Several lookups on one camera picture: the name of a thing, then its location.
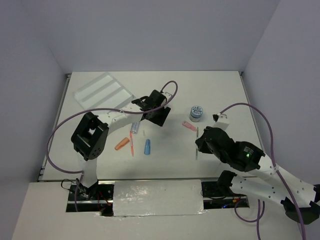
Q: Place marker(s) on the white compartment tray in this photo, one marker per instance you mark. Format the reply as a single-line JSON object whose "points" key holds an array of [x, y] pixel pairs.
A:
{"points": [[104, 91]]}

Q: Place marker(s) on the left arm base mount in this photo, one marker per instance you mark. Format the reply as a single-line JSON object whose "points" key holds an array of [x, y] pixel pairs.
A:
{"points": [[101, 202]]}

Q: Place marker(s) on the clear spray bottle blue cap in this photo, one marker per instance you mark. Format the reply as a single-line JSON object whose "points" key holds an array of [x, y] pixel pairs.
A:
{"points": [[135, 127]]}

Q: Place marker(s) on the pink translucent cap case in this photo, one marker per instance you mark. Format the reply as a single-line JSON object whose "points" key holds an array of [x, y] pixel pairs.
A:
{"points": [[189, 126]]}

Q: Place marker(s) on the orange thin pen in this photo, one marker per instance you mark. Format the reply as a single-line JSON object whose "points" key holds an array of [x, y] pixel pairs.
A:
{"points": [[131, 143]]}

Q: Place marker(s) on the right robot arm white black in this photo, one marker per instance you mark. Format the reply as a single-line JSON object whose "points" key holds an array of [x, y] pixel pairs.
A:
{"points": [[254, 174]]}

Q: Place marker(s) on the blue white round jar right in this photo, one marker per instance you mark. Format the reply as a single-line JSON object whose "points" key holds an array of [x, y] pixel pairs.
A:
{"points": [[196, 113]]}

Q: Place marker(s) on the silver foil covered panel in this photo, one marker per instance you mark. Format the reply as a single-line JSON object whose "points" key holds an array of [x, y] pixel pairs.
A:
{"points": [[157, 198]]}

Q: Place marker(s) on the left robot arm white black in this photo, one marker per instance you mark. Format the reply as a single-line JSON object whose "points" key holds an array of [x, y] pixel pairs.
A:
{"points": [[89, 138]]}

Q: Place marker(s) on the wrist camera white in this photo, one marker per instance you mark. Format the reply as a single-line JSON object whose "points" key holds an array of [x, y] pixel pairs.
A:
{"points": [[167, 95], [221, 121]]}

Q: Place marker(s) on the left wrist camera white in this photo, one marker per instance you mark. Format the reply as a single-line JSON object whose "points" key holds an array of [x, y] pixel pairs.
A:
{"points": [[167, 95]]}

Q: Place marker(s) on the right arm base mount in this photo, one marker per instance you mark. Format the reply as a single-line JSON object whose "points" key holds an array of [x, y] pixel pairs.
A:
{"points": [[213, 198]]}

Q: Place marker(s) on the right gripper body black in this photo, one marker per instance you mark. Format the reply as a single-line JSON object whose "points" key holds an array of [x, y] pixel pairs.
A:
{"points": [[203, 147]]}

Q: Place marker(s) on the blue translucent cap case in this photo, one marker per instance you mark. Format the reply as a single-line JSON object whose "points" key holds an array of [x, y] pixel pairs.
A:
{"points": [[147, 147]]}

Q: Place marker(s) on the orange translucent cap case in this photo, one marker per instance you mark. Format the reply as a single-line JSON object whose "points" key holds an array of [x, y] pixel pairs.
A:
{"points": [[122, 143]]}

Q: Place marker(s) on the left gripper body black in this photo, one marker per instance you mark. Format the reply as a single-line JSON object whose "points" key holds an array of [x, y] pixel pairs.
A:
{"points": [[158, 118]]}

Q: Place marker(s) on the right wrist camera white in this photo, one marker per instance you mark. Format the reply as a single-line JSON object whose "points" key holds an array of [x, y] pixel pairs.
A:
{"points": [[221, 121]]}

